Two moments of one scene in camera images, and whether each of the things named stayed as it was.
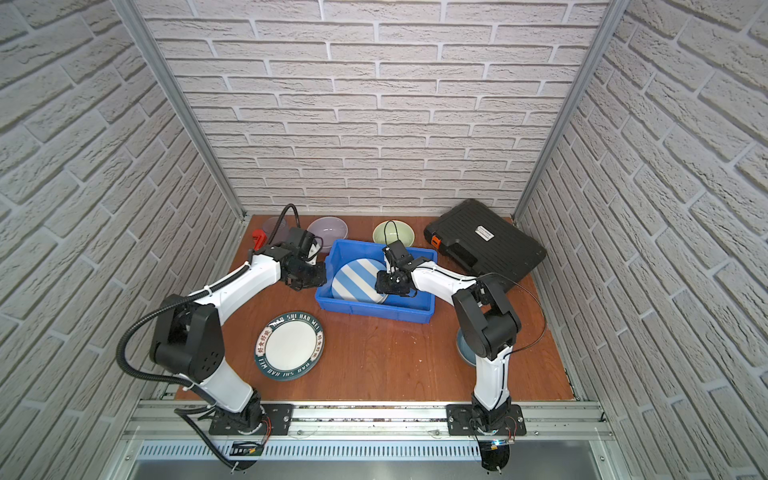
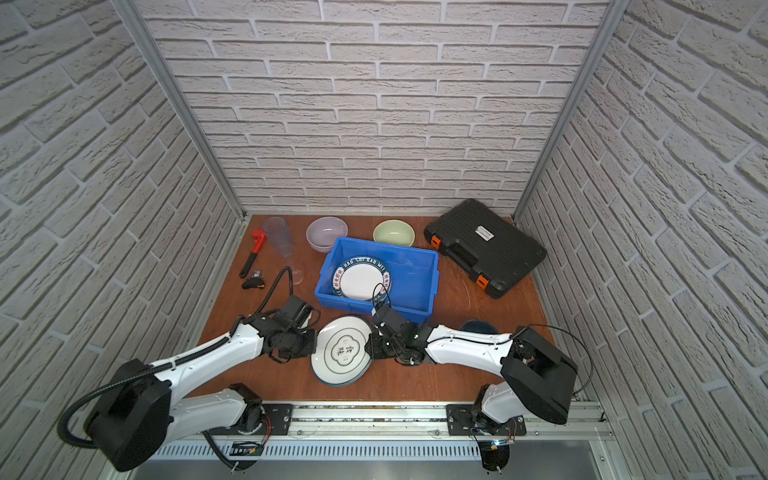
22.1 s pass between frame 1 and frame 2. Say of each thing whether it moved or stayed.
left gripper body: moved
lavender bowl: stayed
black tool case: stayed
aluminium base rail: stayed
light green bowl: stayed
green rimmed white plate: moved
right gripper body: moved
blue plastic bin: stayed
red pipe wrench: stayed
